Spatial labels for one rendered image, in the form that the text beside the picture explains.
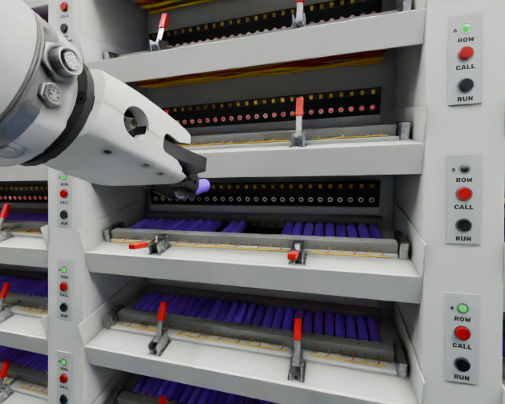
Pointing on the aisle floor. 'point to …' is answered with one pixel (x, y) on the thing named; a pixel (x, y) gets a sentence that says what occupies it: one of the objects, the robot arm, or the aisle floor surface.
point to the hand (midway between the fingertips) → (175, 182)
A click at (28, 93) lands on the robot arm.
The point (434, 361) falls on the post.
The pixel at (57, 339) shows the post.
